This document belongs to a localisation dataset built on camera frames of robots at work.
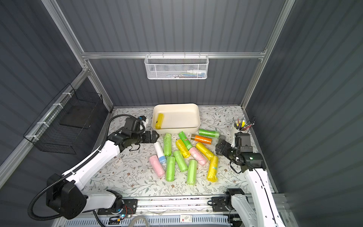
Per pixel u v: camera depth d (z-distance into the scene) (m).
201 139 0.97
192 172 0.82
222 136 1.00
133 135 0.61
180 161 0.87
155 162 0.87
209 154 0.89
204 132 1.00
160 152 0.91
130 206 0.72
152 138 0.73
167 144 0.94
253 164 0.48
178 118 1.12
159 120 1.08
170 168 0.84
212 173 0.83
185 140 0.96
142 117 0.73
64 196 0.40
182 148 0.91
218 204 0.74
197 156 0.89
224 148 0.65
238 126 0.96
